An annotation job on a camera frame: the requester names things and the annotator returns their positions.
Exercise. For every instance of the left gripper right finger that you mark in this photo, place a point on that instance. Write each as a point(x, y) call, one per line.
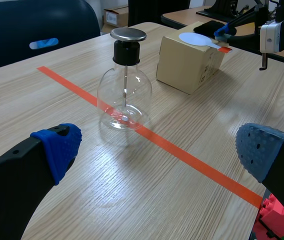
point(277, 160)

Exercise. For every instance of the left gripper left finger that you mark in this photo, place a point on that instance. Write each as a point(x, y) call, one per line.
point(14, 180)

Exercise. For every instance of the patch of black fur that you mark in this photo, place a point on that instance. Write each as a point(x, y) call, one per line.
point(207, 28)

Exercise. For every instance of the wooden desk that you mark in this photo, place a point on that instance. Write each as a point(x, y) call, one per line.
point(182, 17)

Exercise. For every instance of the toy brick block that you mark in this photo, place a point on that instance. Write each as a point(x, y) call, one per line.
point(274, 220)

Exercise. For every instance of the brown cardboard box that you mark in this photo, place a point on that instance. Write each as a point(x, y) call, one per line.
point(182, 65)

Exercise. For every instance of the clear glass flask, metal disc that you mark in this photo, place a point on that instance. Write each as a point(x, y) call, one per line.
point(126, 53)

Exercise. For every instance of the open cardboard box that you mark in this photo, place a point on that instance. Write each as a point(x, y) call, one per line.
point(115, 16)

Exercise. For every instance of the dark blue chair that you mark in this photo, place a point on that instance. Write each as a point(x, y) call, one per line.
point(7, 25)

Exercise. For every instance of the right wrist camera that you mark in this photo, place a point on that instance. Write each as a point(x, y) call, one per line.
point(269, 37)

